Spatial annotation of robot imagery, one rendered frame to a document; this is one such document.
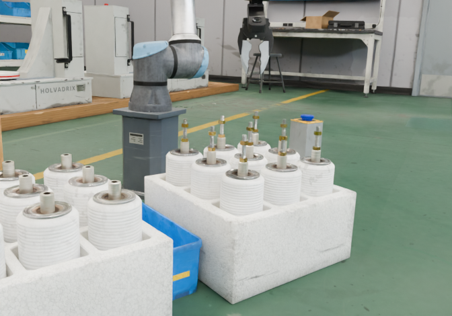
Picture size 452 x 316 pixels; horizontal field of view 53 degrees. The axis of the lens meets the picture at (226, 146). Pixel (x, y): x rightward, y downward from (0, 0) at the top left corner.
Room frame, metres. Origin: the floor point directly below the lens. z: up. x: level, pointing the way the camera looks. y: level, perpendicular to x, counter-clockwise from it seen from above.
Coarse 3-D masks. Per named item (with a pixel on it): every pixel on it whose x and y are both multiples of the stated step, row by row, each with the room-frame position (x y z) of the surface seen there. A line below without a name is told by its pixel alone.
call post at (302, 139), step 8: (296, 128) 1.34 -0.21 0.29; (304, 128) 1.31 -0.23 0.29; (312, 128) 1.32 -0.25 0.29; (320, 128) 1.34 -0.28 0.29; (296, 136) 1.34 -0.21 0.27; (304, 136) 1.31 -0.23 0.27; (312, 136) 1.32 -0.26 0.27; (320, 136) 1.34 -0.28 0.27; (296, 144) 1.34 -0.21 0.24; (304, 144) 1.31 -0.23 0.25; (312, 144) 1.32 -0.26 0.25; (320, 144) 1.35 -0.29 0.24; (304, 152) 1.31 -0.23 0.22
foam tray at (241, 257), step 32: (160, 192) 1.08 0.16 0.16; (352, 192) 1.08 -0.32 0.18; (192, 224) 0.96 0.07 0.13; (224, 224) 0.87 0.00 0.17; (256, 224) 0.88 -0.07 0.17; (288, 224) 0.94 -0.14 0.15; (320, 224) 1.00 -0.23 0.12; (352, 224) 1.08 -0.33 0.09; (224, 256) 0.87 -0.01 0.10; (256, 256) 0.88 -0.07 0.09; (288, 256) 0.94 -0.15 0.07; (320, 256) 1.01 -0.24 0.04; (224, 288) 0.87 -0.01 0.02; (256, 288) 0.88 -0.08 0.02
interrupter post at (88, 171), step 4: (84, 168) 0.85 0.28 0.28; (88, 168) 0.85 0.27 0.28; (92, 168) 0.86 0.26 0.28; (84, 172) 0.85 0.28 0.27; (88, 172) 0.85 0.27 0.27; (92, 172) 0.86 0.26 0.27; (84, 176) 0.85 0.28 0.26; (88, 176) 0.85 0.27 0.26; (92, 176) 0.86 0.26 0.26; (84, 180) 0.85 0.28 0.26; (88, 180) 0.85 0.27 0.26; (92, 180) 0.86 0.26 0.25
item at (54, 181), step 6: (48, 174) 0.92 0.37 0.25; (54, 174) 0.91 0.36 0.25; (60, 174) 0.91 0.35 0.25; (66, 174) 0.91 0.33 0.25; (72, 174) 0.92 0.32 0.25; (78, 174) 0.92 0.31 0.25; (48, 180) 0.92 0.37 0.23; (54, 180) 0.91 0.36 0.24; (60, 180) 0.91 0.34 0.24; (66, 180) 0.91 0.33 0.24; (48, 186) 0.91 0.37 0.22; (54, 186) 0.91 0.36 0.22; (60, 186) 0.91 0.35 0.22; (54, 192) 0.91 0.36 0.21; (60, 192) 0.91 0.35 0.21; (54, 198) 0.91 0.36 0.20; (60, 198) 0.91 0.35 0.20
